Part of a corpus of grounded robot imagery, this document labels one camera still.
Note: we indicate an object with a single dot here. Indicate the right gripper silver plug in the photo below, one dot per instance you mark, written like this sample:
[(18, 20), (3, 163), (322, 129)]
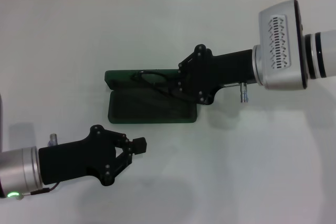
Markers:
[(244, 93)]

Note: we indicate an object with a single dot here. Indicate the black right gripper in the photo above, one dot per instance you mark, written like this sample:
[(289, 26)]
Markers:
[(225, 69)]

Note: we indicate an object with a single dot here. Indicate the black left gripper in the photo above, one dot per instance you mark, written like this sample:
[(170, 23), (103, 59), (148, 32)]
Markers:
[(73, 161)]

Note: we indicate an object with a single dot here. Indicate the gripper silver plug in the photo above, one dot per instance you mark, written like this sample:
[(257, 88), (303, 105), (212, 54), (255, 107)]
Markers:
[(244, 93), (53, 140)]

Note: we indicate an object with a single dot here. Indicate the green glasses case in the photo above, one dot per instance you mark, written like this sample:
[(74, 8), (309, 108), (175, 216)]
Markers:
[(131, 111)]

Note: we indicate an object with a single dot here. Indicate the black glasses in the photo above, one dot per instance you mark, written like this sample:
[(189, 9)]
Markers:
[(139, 73)]

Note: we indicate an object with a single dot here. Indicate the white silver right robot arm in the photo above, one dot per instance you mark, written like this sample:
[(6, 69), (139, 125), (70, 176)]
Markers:
[(323, 53)]

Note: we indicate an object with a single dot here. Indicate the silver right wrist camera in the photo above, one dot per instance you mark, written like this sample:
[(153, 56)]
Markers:
[(278, 45)]

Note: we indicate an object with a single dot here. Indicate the left gripper silver plug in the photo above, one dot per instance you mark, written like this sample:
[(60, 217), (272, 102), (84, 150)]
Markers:
[(53, 140)]

